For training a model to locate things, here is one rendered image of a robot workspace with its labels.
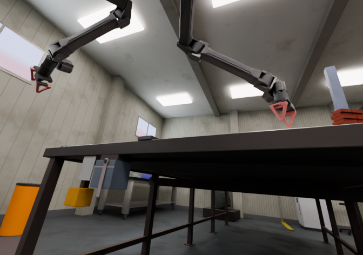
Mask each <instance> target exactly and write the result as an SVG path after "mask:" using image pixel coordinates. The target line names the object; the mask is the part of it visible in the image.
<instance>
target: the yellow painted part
mask: <svg viewBox="0 0 363 255"><path fill-rule="evenodd" d="M89 184H90V181H88V180H82V181H81V184H80V187H69V189H68V193H67V195H66V199H65V202H64V205H67V206H72V207H85V206H90V204H91V200H92V196H93V192H94V189H91V188H89Z"/></svg>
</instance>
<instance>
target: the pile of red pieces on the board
mask: <svg viewBox="0 0 363 255"><path fill-rule="evenodd" d="M332 114H333V116H331V120H334V123H332V124H333V125H342V124H355V123H363V114H362V110H353V109H339V110H336V111H334V112H332Z"/></svg>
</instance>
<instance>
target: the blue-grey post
mask: <svg viewBox="0 0 363 255"><path fill-rule="evenodd" d="M324 74H325V77H326V81H327V84H328V88H329V90H330V94H331V97H332V101H333V104H334V107H335V110H339V109H349V107H348V104H347V101H346V98H345V95H344V92H343V89H342V86H341V84H340V80H339V77H338V74H337V71H336V69H335V66H330V67H326V68H325V69H324Z"/></svg>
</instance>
